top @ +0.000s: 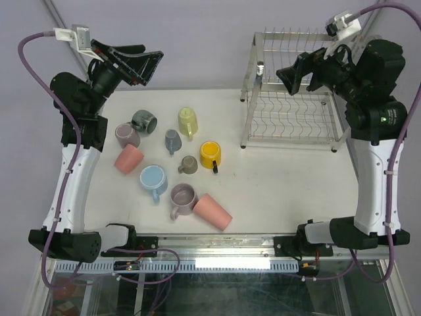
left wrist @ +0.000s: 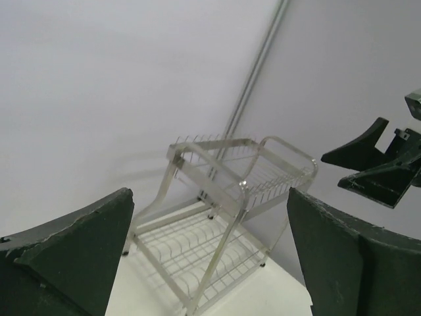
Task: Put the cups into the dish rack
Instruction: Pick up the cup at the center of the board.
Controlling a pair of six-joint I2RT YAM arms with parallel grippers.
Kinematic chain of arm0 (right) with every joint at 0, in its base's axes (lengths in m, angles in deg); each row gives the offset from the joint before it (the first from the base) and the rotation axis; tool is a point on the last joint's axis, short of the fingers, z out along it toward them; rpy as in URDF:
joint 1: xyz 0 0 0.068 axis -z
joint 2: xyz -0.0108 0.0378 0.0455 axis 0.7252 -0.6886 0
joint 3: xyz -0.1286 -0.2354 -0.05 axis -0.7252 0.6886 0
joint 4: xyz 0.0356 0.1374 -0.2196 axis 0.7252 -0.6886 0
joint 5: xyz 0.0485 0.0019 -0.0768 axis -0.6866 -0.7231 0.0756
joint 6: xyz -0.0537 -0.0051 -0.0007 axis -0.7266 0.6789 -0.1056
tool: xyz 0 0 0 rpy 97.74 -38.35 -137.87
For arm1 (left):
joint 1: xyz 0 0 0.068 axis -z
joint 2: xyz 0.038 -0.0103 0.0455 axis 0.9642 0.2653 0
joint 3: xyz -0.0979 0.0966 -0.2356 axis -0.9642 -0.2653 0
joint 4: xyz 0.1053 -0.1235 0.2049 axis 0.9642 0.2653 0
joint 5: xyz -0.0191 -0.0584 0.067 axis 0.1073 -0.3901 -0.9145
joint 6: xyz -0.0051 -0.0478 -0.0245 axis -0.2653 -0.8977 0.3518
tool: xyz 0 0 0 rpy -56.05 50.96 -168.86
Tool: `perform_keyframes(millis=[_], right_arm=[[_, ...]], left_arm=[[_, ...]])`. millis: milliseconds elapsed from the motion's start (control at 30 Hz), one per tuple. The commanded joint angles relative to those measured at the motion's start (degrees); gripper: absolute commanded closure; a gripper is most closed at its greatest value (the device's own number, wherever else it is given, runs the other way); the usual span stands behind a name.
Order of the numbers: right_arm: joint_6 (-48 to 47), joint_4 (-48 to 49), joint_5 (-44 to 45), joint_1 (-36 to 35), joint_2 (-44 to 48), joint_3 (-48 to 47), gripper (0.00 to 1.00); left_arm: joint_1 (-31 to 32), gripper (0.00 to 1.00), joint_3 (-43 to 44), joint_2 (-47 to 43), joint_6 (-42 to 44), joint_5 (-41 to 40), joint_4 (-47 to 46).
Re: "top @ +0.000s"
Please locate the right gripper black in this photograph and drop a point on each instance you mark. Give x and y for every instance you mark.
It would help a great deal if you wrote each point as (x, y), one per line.
(305, 64)

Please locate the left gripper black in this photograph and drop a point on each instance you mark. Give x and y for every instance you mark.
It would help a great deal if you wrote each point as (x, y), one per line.
(131, 68)

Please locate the lilac ribbed mug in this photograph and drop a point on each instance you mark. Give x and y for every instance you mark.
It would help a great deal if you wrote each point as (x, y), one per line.
(183, 199)

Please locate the pink tall tumbler cup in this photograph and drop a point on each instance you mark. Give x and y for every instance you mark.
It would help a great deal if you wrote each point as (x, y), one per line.
(211, 211)

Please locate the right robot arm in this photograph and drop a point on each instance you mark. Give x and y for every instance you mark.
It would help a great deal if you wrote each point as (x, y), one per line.
(376, 120)

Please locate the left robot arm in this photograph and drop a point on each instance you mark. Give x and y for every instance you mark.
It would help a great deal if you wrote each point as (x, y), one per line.
(83, 136)

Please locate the steel dish rack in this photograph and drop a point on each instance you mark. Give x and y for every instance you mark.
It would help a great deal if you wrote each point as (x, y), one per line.
(306, 120)

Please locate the dark green glazed mug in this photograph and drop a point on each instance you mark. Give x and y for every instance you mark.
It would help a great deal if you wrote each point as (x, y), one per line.
(143, 121)

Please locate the mauve upside-down mug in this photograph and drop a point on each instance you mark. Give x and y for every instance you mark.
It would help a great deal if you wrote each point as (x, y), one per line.
(126, 135)

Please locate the pale yellow mug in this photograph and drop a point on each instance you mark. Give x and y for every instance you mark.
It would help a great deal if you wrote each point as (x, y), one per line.
(187, 122)

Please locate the slate blue small mug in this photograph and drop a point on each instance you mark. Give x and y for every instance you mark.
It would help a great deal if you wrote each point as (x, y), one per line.
(173, 141)

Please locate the pink tumbler cup left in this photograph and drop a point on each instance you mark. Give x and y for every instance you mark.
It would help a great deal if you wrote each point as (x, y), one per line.
(129, 158)

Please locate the small taupe mug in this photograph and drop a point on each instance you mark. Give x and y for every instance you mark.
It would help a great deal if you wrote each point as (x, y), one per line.
(188, 165)

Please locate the light blue mug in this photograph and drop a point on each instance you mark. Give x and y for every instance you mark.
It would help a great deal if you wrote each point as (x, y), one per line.
(153, 178)

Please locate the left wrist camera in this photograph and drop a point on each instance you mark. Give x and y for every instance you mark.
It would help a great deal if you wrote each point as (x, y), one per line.
(78, 36)

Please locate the yellow mug black handle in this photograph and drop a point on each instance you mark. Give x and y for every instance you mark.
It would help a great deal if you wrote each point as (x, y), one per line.
(210, 155)

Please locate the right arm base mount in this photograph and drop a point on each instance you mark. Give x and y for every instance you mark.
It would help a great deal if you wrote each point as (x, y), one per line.
(297, 246)

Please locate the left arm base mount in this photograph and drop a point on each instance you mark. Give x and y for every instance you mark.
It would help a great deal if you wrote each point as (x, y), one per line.
(122, 240)

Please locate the aluminium mounting rail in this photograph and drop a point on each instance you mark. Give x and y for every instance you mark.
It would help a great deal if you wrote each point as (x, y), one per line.
(213, 245)

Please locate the white slotted cable duct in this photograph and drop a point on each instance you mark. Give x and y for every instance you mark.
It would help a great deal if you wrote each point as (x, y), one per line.
(201, 265)

